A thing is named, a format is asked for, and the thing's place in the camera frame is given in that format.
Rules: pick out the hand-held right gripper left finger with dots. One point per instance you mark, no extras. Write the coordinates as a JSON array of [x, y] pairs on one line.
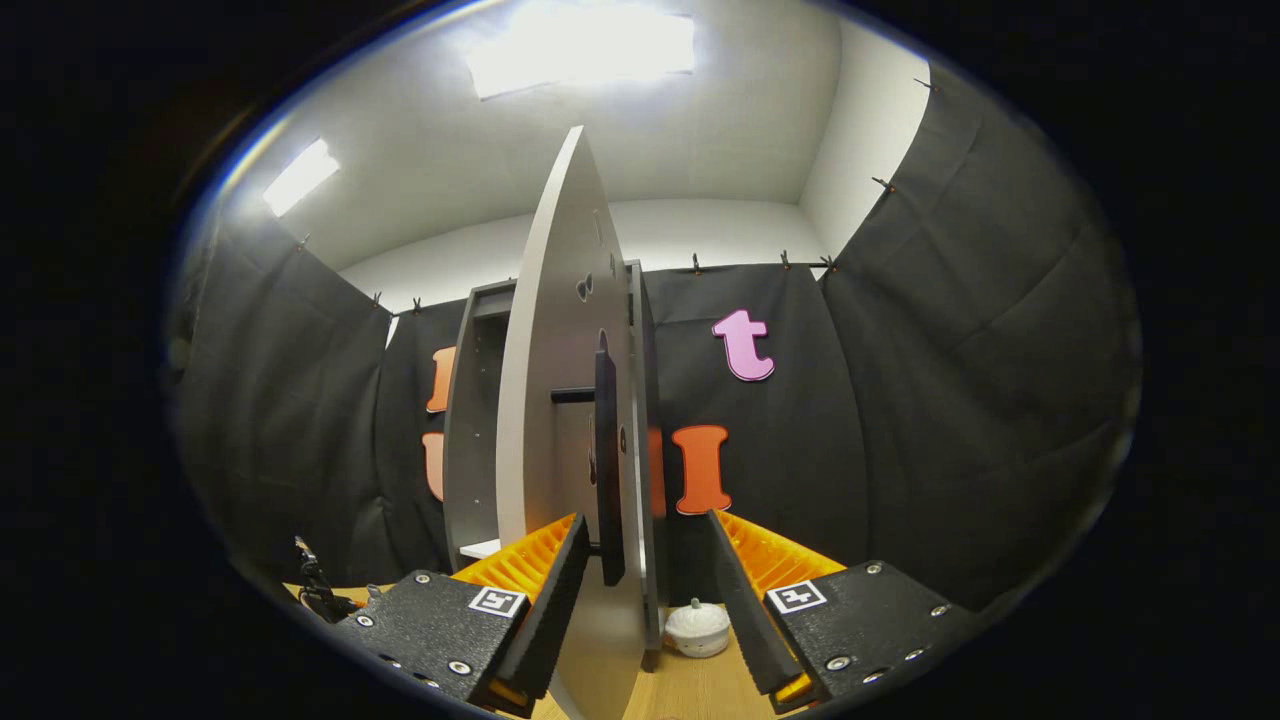
[[555, 620]]

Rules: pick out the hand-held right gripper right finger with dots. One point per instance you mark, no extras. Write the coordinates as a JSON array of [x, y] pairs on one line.
[[745, 620]]

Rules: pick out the dark grey cabinet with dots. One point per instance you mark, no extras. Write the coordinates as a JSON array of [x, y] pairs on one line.
[[470, 450]]

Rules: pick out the beige cabinet door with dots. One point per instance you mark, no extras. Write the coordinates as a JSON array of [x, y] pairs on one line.
[[545, 400]]

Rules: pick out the white cabinet shelf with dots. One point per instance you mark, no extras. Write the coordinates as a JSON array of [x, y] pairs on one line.
[[480, 549]]

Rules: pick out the white lidded jar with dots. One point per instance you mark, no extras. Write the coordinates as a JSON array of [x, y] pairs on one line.
[[697, 630]]

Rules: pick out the row of black clips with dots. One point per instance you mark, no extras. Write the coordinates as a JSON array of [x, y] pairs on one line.
[[696, 265]]

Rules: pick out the ceiling light panel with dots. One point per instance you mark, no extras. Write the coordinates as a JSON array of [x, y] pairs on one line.
[[580, 50], [300, 178]]

